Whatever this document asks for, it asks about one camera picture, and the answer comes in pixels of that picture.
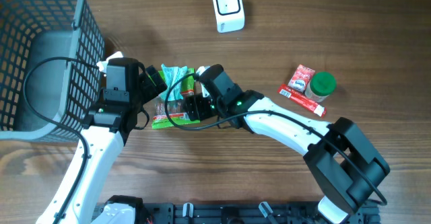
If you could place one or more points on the green lid jar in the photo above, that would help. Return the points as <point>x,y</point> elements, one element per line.
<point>322,85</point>

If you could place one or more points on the grey plastic mesh basket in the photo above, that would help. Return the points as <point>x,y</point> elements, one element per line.
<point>49,50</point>

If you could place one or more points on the teal snack packet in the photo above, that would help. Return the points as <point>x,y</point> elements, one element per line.
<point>171,76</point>

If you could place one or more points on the red stick sachet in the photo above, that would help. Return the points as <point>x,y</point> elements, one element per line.
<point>302,100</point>

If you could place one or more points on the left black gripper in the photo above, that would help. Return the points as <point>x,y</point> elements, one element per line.
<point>152,81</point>

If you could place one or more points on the white barcode scanner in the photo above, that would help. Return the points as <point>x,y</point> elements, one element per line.
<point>229,15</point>

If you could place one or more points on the green candy bag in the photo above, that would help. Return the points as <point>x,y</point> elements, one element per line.
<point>175,108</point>

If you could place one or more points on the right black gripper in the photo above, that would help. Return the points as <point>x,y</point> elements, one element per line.
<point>192,107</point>

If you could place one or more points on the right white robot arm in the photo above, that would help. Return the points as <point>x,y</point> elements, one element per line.
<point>345,164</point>

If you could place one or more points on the red white tissue packet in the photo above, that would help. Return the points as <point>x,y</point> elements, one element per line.
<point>301,78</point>

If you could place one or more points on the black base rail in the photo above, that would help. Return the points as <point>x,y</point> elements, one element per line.
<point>289,213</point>

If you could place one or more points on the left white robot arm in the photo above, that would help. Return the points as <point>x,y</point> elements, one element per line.
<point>105,129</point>

